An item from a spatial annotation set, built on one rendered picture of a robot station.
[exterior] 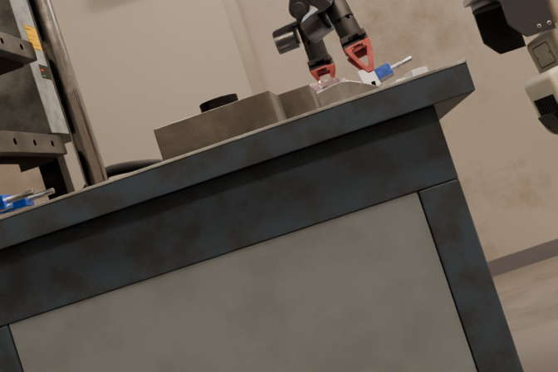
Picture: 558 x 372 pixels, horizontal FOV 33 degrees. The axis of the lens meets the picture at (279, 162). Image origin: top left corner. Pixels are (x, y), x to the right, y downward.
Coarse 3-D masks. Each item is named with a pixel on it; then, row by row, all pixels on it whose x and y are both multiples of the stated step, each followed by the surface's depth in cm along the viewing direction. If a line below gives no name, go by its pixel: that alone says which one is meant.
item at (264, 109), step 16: (256, 96) 128; (272, 96) 130; (208, 112) 128; (224, 112) 128; (240, 112) 128; (256, 112) 128; (272, 112) 127; (160, 128) 129; (176, 128) 129; (192, 128) 129; (208, 128) 128; (224, 128) 128; (240, 128) 128; (256, 128) 128; (160, 144) 129; (176, 144) 129; (192, 144) 129; (208, 144) 128
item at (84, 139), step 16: (32, 0) 238; (48, 0) 239; (32, 16) 239; (48, 16) 238; (48, 32) 237; (48, 48) 237; (64, 48) 239; (48, 64) 238; (64, 64) 238; (64, 80) 237; (64, 96) 237; (80, 96) 239; (64, 112) 238; (80, 112) 237; (80, 128) 237; (80, 144) 236; (96, 144) 239; (80, 160) 237; (96, 160) 237; (96, 176) 236
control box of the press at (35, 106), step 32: (0, 0) 250; (32, 32) 259; (32, 64) 251; (0, 96) 250; (32, 96) 249; (0, 128) 250; (32, 128) 249; (64, 128) 259; (64, 160) 266; (64, 192) 261
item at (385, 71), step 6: (408, 60) 225; (384, 66) 224; (390, 66) 224; (396, 66) 226; (360, 72) 225; (366, 72) 225; (372, 72) 224; (378, 72) 225; (384, 72) 224; (390, 72) 224; (360, 78) 226; (366, 78) 224; (372, 78) 224; (378, 78) 224; (384, 78) 226; (378, 84) 224
